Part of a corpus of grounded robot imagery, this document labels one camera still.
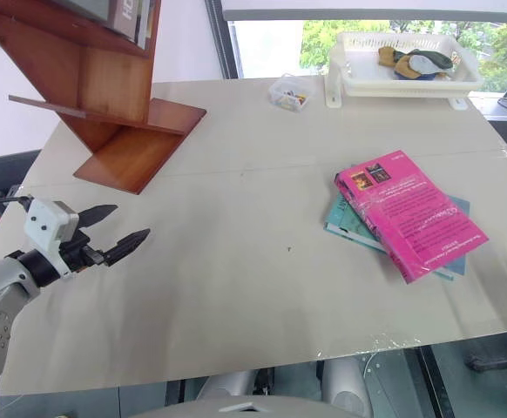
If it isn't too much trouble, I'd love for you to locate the grey cloth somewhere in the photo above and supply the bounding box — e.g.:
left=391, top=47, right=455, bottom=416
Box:
left=409, top=55, right=443, bottom=78

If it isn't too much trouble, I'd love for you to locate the teal green book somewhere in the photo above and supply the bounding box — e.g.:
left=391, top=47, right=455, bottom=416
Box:
left=322, top=190, right=389, bottom=255

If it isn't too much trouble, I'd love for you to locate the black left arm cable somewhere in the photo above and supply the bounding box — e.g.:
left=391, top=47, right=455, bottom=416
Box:
left=0, top=195, right=35, bottom=211

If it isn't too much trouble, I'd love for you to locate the white roller blind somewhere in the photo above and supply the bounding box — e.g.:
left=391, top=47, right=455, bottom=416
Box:
left=220, top=0, right=507, bottom=23

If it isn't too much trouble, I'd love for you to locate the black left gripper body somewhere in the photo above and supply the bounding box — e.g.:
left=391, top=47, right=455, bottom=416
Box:
left=58, top=232, right=109, bottom=273

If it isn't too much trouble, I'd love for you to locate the blue cloth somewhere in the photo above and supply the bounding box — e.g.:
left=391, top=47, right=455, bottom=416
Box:
left=394, top=68, right=438, bottom=83

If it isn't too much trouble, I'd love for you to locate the clear plastic box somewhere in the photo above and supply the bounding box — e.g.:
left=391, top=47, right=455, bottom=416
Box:
left=267, top=72, right=318, bottom=114

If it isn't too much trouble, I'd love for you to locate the black chair base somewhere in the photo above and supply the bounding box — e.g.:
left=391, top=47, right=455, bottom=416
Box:
left=465, top=327, right=507, bottom=373

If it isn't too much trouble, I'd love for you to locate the pink book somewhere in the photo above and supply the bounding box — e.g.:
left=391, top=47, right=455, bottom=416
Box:
left=334, top=150, right=490, bottom=285

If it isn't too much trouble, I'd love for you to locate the dark window frame post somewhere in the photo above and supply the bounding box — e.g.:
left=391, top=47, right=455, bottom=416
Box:
left=204, top=0, right=244, bottom=81

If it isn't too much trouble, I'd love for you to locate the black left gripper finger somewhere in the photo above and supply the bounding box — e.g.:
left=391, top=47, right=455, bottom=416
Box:
left=78, top=204, right=119, bottom=229
left=103, top=227, right=152, bottom=267

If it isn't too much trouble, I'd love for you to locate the white plastic rack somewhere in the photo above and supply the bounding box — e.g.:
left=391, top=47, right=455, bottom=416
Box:
left=324, top=71, right=470, bottom=111

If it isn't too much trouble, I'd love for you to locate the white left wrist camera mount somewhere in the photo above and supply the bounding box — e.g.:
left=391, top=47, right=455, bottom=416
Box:
left=23, top=198, right=81, bottom=280

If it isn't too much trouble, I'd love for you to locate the silver robot leg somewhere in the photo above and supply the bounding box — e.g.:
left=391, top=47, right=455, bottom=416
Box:
left=321, top=354, right=375, bottom=418

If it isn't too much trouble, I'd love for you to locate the tan cloth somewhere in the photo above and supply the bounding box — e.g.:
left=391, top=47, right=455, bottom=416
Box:
left=376, top=45, right=413, bottom=80

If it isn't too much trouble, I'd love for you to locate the brown wooden bookshelf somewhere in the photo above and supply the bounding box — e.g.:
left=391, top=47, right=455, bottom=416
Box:
left=0, top=0, right=208, bottom=196

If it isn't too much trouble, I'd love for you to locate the white plastic basket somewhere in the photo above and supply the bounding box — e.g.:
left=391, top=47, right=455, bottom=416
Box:
left=328, top=30, right=486, bottom=98

